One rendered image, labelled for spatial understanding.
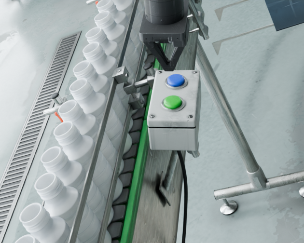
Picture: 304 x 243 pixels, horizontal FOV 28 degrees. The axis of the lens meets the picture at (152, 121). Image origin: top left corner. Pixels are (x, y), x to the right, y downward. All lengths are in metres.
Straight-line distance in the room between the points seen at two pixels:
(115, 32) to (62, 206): 0.48
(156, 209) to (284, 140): 1.46
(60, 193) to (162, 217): 0.30
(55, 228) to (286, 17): 1.08
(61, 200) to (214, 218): 1.50
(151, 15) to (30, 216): 0.34
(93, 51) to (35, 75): 2.87
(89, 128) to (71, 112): 0.04
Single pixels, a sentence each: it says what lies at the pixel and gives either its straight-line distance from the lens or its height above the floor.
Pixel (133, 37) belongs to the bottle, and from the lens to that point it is 1.35.
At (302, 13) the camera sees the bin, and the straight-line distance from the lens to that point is 1.77.
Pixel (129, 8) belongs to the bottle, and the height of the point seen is 1.11.
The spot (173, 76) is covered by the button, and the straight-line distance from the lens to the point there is 1.05.
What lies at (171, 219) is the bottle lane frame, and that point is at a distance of 1.20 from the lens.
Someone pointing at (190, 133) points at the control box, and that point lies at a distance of 0.99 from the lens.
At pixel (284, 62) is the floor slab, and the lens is 2.95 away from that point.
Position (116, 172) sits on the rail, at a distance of 1.05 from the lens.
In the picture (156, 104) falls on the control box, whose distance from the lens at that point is 1.00.
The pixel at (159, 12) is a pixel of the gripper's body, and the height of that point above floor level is 1.29.
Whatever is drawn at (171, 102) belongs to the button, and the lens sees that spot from 0.99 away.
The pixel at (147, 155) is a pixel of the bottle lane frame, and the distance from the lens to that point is 1.15.
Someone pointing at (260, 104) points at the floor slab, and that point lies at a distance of 2.76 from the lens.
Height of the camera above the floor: 1.66
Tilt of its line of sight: 34 degrees down
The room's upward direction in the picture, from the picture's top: 30 degrees counter-clockwise
